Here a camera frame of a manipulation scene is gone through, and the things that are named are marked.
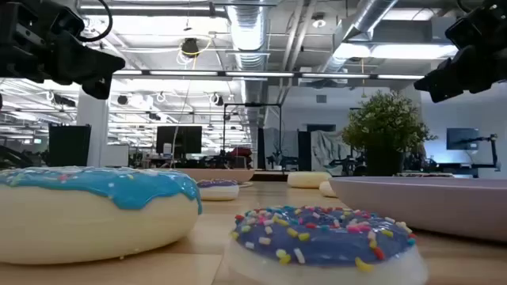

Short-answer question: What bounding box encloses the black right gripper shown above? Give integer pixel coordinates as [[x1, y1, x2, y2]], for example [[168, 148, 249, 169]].
[[414, 43, 507, 104]]

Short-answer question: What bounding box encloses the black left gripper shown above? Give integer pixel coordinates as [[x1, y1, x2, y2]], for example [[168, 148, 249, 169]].
[[0, 0, 126, 101]]

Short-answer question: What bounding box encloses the lilac round plate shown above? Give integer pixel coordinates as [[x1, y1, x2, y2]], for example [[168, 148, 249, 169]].
[[328, 176, 507, 243]]

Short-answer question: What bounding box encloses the small orange and cream donut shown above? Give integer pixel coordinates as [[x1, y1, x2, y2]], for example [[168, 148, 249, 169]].
[[318, 180, 338, 199]]

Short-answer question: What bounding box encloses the plain cream donut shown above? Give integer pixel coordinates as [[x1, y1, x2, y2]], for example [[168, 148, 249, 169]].
[[287, 170, 333, 189]]

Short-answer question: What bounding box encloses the small speckled blue-iced donut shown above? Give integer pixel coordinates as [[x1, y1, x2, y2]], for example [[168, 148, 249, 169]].
[[196, 178, 241, 202]]

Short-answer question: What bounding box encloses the blue-iced rainbow sprinkle donut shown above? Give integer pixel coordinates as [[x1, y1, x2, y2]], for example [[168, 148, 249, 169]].
[[223, 204, 429, 285]]

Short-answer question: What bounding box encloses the black jointed stand arm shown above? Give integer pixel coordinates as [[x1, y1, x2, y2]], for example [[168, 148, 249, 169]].
[[453, 133, 501, 172]]

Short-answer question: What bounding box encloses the green leafy potted plant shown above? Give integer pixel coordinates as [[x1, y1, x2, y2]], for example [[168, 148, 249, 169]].
[[341, 89, 439, 154]]

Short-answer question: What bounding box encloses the black upright panel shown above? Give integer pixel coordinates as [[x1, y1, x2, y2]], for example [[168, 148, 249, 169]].
[[48, 123, 92, 168]]

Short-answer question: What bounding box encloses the black plant pot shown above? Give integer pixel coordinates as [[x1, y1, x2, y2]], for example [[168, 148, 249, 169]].
[[364, 148, 406, 177]]

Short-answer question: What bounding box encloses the black ceiling device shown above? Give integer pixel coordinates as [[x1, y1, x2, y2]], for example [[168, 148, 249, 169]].
[[181, 37, 200, 59]]

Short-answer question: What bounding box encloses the black computer monitor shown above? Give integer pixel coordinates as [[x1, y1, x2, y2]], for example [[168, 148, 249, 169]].
[[155, 125, 203, 155]]

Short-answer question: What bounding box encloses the grey draped cloth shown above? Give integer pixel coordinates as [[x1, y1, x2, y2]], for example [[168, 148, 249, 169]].
[[311, 130, 352, 172]]

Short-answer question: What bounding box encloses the large blue-iced white-striped donut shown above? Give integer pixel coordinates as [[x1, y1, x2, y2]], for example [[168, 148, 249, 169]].
[[0, 165, 204, 265]]

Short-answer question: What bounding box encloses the black narrow partition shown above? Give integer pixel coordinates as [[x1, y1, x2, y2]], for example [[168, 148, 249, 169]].
[[297, 130, 313, 172]]

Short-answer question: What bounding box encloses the pink round plate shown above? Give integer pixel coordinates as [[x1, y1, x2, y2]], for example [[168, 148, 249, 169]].
[[173, 168, 256, 184]]

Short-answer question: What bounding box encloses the long overhead light bar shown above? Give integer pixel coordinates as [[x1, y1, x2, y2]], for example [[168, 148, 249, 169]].
[[112, 69, 425, 82]]

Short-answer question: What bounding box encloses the red object on desk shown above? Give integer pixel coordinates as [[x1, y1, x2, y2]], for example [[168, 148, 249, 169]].
[[231, 146, 254, 159]]

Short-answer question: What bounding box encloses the black left camera cable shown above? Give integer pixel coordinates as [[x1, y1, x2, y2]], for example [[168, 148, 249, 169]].
[[77, 0, 114, 43]]

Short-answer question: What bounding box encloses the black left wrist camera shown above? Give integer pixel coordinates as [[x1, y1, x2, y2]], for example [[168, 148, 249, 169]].
[[38, 2, 86, 40]]

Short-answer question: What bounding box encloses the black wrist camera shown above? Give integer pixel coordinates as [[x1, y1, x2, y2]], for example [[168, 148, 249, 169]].
[[38, 2, 86, 40], [444, 0, 507, 51]]

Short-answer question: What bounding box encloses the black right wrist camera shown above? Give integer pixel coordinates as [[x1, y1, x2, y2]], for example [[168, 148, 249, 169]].
[[444, 0, 507, 51]]

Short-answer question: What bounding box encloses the silver slanted air duct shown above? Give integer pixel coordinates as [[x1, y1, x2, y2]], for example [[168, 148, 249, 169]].
[[324, 0, 399, 72]]

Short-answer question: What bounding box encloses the silver ribbed air duct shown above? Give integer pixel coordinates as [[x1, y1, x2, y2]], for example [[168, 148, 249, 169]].
[[226, 0, 274, 73]]

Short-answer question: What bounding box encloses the black metal frame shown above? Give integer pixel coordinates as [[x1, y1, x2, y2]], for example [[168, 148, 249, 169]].
[[223, 102, 283, 167]]

